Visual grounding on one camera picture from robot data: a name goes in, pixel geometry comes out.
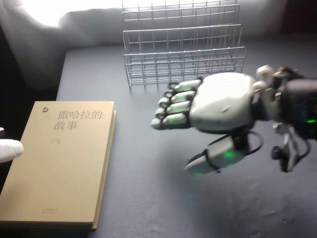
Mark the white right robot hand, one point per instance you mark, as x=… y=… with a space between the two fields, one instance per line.
x=223 y=101

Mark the cream hardcover book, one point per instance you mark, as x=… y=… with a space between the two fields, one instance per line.
x=59 y=168

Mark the grey tablecloth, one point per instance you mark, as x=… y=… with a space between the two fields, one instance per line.
x=161 y=198

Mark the black backdrop curtain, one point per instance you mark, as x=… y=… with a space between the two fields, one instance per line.
x=302 y=15

